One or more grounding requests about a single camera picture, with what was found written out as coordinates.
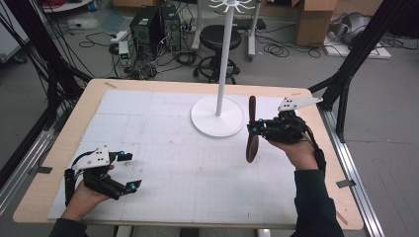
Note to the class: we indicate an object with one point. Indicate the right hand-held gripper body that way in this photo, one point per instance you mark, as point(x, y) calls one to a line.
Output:
point(283, 130)

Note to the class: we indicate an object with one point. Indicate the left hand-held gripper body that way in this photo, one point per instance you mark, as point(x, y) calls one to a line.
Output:
point(99, 181)

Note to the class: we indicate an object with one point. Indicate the brown wooden spoon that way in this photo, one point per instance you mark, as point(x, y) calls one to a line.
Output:
point(252, 151)

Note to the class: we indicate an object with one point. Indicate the person's left hand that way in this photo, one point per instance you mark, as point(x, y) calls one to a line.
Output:
point(82, 204)

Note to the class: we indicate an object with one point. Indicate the person's right hand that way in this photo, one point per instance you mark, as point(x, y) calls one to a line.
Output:
point(299, 154)

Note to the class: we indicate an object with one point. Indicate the white hook stand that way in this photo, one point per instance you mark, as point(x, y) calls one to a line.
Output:
point(214, 121)

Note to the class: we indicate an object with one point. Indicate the white grid paper mat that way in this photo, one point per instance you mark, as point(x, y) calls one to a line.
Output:
point(181, 171)

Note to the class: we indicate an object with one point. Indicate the black round stool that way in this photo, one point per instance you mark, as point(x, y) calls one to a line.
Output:
point(214, 36)

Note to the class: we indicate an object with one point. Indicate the white device with green light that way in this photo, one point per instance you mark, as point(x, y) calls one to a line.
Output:
point(124, 52)

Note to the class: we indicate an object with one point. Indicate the large open cardboard box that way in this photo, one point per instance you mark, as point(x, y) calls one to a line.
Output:
point(313, 26)

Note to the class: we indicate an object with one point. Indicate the white power strip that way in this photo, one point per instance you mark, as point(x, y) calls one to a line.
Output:
point(120, 35)

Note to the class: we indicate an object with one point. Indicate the white flat board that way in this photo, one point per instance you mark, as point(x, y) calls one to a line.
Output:
point(378, 52)

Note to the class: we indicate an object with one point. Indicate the grey rounded appliance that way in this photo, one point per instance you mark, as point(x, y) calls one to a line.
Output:
point(354, 24)

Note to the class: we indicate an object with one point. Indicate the wide black computer tower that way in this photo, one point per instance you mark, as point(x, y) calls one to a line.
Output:
point(145, 29)

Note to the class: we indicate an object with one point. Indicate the narrow black computer tower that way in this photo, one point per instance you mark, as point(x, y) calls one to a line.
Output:
point(171, 28)

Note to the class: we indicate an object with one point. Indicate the aluminium rail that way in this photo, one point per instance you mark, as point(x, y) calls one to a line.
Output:
point(349, 164)
point(23, 164)

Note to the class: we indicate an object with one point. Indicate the black metal frame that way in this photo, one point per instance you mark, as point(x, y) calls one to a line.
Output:
point(355, 56)
point(49, 65)

